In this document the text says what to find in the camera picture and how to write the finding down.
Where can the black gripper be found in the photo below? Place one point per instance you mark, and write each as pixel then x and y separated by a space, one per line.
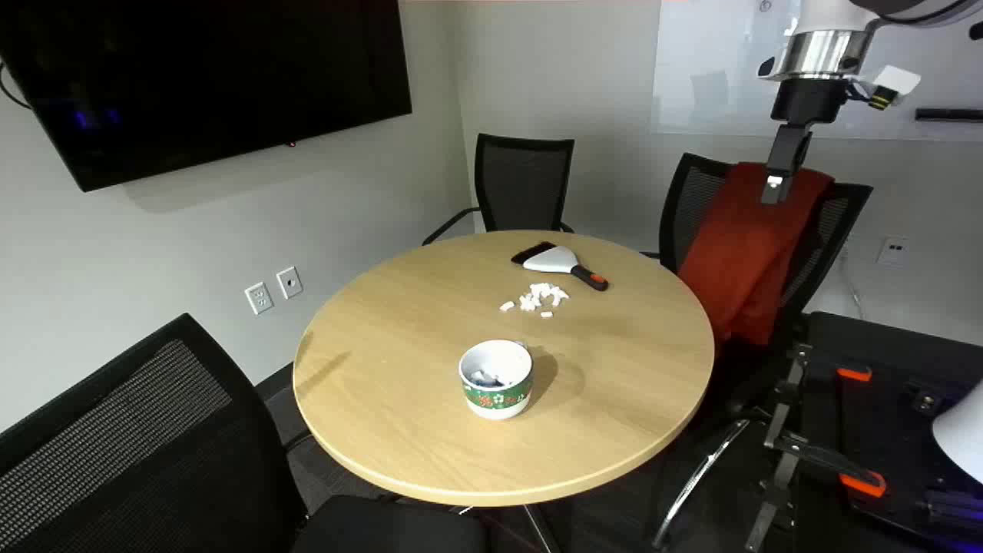
pixel 810 100

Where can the blue pen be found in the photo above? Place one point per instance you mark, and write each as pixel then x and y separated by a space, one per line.
pixel 488 380

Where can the white mug with green print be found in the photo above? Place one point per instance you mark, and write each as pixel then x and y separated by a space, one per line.
pixel 494 397

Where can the red cloth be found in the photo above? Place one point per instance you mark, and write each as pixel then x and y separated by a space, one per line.
pixel 755 245

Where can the black chair with red cloth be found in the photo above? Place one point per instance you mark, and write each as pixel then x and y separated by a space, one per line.
pixel 694 202

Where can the glass whiteboard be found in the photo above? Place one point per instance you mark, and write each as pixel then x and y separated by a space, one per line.
pixel 716 63

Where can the black whiteboard tray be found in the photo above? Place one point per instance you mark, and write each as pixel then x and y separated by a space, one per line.
pixel 946 114

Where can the dark brown marker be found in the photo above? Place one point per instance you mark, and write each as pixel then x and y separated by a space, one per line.
pixel 555 258

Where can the black mesh office chair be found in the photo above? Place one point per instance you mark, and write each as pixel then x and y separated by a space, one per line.
pixel 524 185

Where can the large crumpled white paper piece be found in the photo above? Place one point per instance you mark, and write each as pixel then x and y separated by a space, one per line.
pixel 542 299

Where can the small white paper piece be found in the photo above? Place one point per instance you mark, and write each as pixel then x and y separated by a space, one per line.
pixel 509 304

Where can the white lamp shade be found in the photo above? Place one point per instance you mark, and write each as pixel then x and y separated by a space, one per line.
pixel 961 435

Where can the chrome chair leg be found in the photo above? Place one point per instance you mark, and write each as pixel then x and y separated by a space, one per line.
pixel 694 478

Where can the black striped office chair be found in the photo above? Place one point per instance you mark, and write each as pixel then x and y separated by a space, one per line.
pixel 124 448

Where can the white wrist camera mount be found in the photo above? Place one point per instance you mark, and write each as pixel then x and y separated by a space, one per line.
pixel 896 83

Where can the white wall socket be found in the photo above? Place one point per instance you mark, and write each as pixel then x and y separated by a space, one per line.
pixel 896 254

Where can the white wall plate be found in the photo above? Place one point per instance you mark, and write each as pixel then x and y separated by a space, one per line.
pixel 290 279
pixel 260 299

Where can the black wall television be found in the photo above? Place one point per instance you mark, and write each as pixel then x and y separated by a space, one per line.
pixel 205 70

